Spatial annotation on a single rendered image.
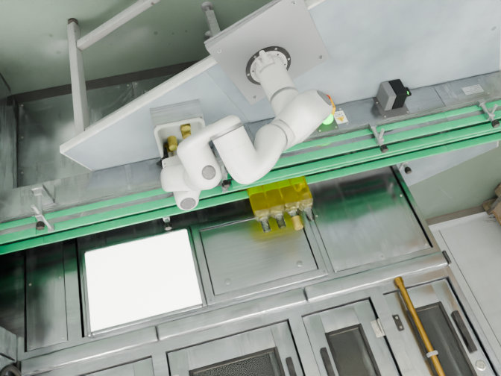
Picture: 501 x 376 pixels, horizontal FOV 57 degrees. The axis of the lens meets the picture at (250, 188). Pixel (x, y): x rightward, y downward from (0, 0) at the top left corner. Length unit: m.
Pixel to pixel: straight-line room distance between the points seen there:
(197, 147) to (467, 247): 4.69
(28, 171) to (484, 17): 1.91
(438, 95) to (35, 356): 1.79
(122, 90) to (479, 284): 4.22
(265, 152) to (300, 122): 0.15
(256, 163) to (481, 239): 4.76
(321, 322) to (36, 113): 1.62
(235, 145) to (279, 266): 0.78
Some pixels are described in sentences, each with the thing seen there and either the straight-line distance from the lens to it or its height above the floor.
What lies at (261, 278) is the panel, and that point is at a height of 1.27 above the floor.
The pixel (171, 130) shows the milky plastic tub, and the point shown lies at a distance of 1.71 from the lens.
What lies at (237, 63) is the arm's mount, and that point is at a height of 0.78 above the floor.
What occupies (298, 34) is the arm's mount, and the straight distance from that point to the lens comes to 1.53.
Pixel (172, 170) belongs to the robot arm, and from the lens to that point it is 1.35.
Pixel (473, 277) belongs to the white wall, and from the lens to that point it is 5.49.
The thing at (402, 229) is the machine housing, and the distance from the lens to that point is 1.99.
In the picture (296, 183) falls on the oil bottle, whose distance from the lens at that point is 1.78.
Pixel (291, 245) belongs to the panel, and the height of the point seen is 1.17.
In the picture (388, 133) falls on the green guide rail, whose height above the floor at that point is 0.92.
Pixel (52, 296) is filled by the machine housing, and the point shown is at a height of 1.12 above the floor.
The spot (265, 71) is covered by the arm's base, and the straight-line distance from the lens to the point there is 1.49.
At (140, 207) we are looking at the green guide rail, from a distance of 1.75.
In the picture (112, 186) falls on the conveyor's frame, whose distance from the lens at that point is 1.81.
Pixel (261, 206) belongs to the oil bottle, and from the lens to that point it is 1.72.
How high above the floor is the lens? 1.86
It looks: 31 degrees down
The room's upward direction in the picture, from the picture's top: 163 degrees clockwise
